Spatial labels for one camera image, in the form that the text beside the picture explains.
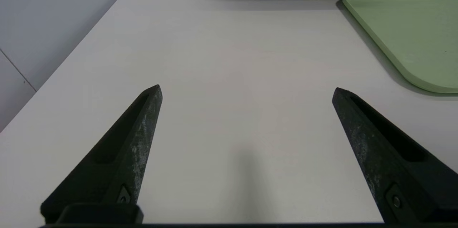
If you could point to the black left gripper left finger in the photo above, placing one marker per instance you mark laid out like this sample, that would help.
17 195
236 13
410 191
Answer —
121 156

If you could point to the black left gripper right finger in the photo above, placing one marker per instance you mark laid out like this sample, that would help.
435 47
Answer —
386 163

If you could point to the light green plastic tray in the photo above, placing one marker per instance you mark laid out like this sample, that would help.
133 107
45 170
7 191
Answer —
411 31

